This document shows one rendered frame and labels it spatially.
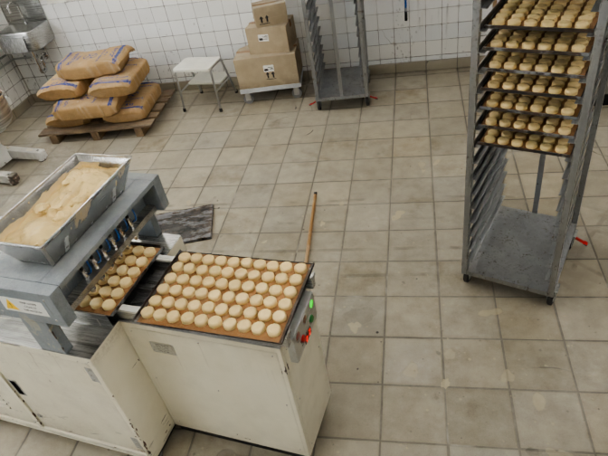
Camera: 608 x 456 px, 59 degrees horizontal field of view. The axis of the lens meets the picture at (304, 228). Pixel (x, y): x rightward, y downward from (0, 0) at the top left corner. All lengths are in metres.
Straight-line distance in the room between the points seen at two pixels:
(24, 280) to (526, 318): 2.39
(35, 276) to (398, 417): 1.69
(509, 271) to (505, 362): 0.52
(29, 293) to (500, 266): 2.33
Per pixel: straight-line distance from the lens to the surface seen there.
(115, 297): 2.27
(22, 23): 6.83
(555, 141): 2.70
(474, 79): 2.50
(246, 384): 2.23
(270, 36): 5.35
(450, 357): 2.93
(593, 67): 2.39
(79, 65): 5.72
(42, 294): 2.01
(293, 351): 2.02
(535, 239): 3.39
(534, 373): 2.93
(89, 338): 2.28
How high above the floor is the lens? 2.33
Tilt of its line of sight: 38 degrees down
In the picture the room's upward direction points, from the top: 11 degrees counter-clockwise
